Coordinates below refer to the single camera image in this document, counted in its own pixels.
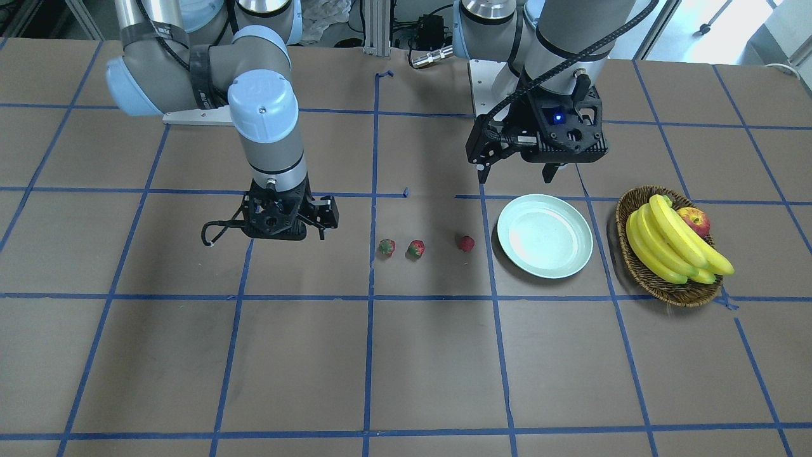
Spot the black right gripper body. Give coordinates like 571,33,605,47
240,179,339,241

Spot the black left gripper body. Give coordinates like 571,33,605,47
465,86,608,166

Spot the red strawberry with green leaves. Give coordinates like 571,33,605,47
377,238,396,257

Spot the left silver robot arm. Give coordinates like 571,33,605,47
452,1,652,184

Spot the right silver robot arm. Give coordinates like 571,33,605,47
105,1,339,241

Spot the light green plate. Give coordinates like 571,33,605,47
497,194,594,279

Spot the round red strawberry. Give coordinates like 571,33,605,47
457,235,476,252

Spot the yellow banana bunch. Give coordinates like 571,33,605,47
624,193,735,284

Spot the red yellow apple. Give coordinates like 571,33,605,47
676,206,711,238

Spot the woven wicker fruit basket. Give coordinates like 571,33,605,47
613,185,735,307

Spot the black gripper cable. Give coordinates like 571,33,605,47
200,209,248,248

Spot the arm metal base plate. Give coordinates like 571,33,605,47
469,60,520,116
162,106,234,126

